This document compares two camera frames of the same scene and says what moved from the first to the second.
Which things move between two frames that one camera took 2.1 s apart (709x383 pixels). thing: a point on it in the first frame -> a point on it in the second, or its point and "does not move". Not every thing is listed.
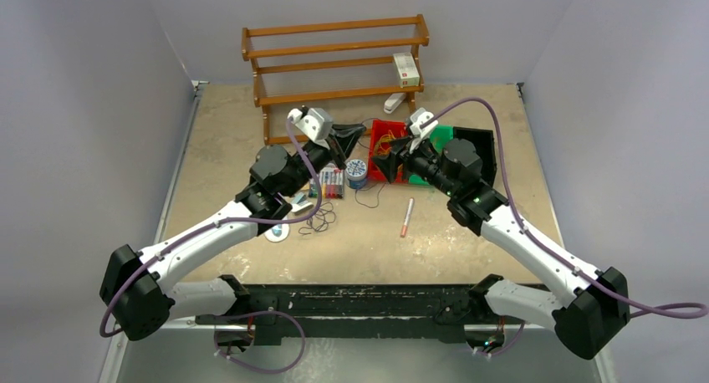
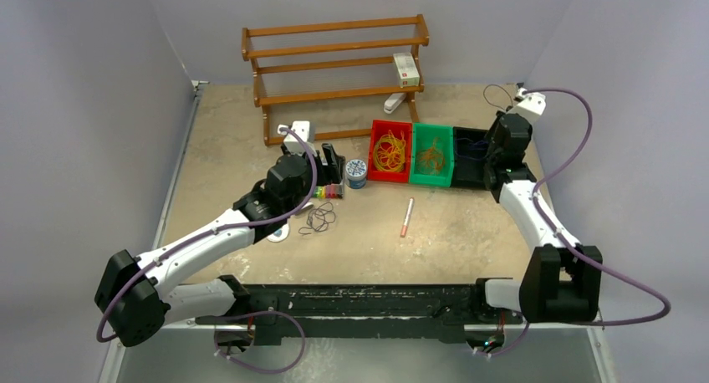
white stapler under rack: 393,102 does not move
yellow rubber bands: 383,145 does not move
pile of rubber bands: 382,186 -> 474,150
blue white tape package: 278,232 does not move
